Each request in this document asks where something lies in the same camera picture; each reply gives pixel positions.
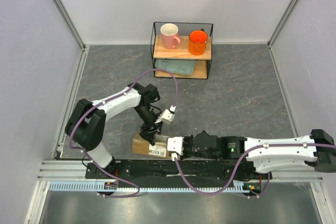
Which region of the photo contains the slotted cable duct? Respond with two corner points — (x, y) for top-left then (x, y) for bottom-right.
(49, 181), (256, 193)

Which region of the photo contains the black wire wooden shelf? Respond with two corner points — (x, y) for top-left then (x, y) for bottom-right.
(151, 22), (213, 79)

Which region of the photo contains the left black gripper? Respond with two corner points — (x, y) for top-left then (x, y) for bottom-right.
(133, 104), (162, 145)

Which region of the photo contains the orange glass cup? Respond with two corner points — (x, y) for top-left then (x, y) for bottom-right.
(188, 29), (208, 56)

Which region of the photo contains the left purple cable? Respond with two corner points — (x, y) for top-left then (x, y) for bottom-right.
(68, 68), (179, 153)

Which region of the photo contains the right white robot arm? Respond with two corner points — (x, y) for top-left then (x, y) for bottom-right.
(182, 129), (335, 179)

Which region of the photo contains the pink ceramic mug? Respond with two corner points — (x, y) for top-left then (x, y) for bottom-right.
(160, 23), (181, 49)

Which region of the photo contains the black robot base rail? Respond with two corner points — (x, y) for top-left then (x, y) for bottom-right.
(85, 158), (274, 188)

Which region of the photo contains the purple cable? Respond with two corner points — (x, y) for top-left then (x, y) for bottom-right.
(68, 68), (179, 153)
(174, 143), (336, 196)

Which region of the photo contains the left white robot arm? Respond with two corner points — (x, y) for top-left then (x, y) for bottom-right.
(72, 83), (162, 178)

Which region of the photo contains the brown cardboard express box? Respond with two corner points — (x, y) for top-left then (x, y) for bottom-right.
(132, 133), (170, 159)

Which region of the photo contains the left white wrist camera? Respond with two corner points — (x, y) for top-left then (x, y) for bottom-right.
(155, 105), (176, 124)

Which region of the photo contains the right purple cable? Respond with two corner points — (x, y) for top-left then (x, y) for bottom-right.
(174, 143), (336, 196)

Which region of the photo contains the teal rectangular plate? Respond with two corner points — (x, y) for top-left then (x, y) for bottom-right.
(154, 59), (196, 76)

